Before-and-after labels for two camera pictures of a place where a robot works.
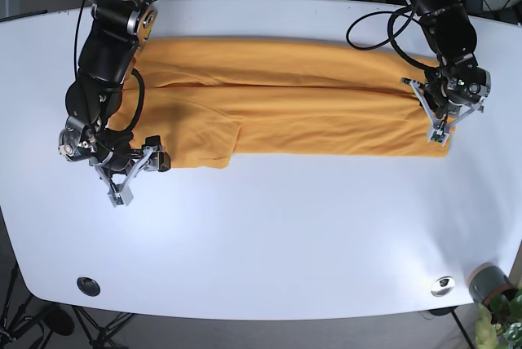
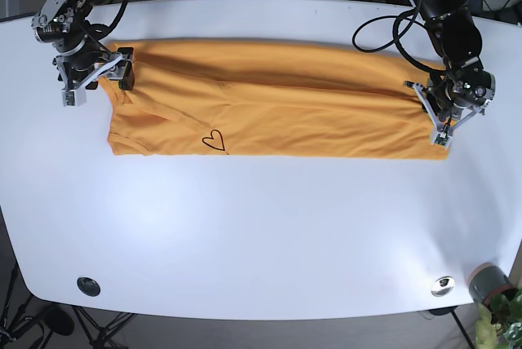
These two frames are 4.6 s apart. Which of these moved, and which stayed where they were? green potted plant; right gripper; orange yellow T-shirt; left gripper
Moved: left gripper
Stayed: right gripper; green potted plant; orange yellow T-shirt
